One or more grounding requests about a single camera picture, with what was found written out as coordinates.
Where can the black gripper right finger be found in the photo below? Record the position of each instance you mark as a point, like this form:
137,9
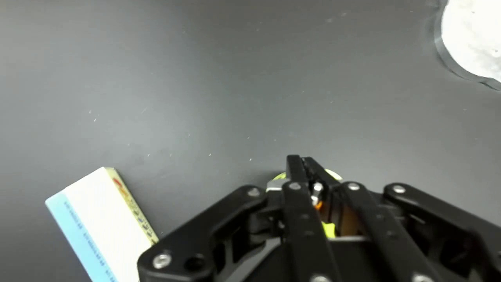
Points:
417,236

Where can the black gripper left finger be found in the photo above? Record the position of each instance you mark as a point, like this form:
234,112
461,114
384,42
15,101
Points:
245,236

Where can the white and blue carton box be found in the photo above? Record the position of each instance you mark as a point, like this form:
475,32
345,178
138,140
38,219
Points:
99,230

